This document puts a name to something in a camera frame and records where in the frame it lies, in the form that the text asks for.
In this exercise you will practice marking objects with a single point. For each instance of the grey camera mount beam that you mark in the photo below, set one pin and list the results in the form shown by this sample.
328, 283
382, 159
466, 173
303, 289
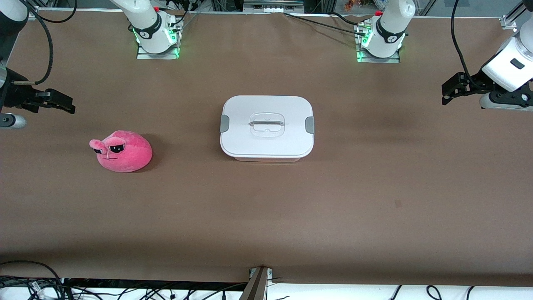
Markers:
256, 287

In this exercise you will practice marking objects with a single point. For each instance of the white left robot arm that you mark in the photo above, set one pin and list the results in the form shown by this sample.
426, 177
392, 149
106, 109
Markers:
391, 25

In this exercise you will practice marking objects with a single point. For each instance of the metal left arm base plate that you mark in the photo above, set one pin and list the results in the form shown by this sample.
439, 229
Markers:
377, 60

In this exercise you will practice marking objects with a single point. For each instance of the aluminium frame profile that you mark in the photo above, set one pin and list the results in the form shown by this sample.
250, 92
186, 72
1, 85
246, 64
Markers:
514, 14

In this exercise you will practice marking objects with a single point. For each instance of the pink plush toy with sunglasses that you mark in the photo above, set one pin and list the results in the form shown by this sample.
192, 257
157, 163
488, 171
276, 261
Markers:
125, 152

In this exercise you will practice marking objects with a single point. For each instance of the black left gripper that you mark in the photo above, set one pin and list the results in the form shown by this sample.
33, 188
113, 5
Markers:
483, 81

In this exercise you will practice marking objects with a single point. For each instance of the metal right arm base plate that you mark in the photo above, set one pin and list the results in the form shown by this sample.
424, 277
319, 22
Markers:
157, 56

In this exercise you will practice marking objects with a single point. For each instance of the orange background figure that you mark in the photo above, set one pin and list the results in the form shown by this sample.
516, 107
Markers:
351, 5

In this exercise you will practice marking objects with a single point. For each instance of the white plastic box base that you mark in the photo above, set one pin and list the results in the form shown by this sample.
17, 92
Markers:
266, 159

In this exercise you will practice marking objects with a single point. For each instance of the grey metal rack shelf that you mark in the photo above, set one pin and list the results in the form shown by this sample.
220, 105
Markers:
272, 5

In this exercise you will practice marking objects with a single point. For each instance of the white lidded storage box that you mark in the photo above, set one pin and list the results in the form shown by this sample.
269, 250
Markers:
266, 141

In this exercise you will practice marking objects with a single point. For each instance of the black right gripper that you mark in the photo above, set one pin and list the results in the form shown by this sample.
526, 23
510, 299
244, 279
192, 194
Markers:
16, 96

